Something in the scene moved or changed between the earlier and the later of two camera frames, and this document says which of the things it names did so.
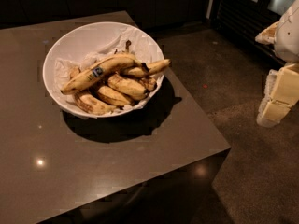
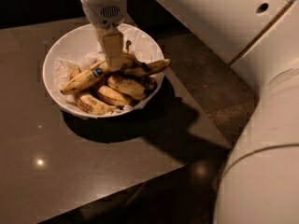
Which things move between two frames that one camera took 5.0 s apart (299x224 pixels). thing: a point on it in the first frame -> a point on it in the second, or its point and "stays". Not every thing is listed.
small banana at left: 74,72 stays
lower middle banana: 111,95 stays
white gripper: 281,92 -> 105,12
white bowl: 104,69 stays
